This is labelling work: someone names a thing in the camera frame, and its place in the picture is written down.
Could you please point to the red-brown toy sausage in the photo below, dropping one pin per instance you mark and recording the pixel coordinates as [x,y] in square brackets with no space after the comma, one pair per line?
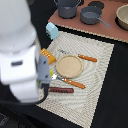
[61,90]

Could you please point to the beige bowl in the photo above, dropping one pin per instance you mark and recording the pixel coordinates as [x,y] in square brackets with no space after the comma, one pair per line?
[122,15]

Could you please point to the orange toy bread loaf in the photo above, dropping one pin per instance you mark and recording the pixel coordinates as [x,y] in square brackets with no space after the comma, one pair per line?
[48,55]

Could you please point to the round wooden plate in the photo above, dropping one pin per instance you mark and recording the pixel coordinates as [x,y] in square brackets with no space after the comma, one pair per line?
[69,66]

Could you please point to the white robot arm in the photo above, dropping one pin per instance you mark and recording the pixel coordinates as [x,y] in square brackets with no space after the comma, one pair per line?
[18,34]

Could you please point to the beige woven placemat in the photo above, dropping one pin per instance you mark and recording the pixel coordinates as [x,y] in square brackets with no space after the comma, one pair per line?
[83,63]

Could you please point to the grey cooking pot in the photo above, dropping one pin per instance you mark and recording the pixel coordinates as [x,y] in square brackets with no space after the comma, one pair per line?
[67,8]

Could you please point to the grey frying pan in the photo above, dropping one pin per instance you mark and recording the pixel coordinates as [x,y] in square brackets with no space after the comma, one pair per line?
[92,15]

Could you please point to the light blue milk carton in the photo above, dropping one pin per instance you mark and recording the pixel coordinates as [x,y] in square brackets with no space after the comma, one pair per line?
[52,31]

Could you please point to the orange-handled toy fork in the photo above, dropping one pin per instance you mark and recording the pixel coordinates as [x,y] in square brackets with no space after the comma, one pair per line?
[76,84]

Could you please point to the orange-handled toy knife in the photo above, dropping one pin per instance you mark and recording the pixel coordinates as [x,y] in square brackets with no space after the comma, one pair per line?
[87,58]

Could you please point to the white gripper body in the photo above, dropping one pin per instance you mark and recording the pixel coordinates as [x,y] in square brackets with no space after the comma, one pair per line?
[22,71]

